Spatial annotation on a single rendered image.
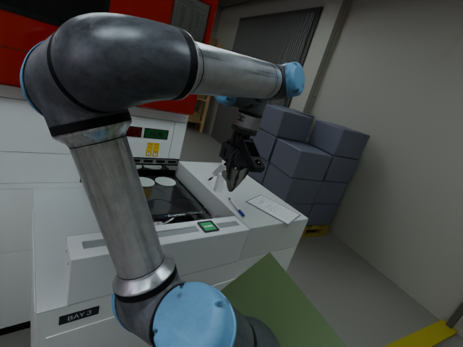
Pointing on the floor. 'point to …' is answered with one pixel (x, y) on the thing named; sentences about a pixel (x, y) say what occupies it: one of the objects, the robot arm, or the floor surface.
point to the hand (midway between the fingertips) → (232, 188)
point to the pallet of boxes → (306, 163)
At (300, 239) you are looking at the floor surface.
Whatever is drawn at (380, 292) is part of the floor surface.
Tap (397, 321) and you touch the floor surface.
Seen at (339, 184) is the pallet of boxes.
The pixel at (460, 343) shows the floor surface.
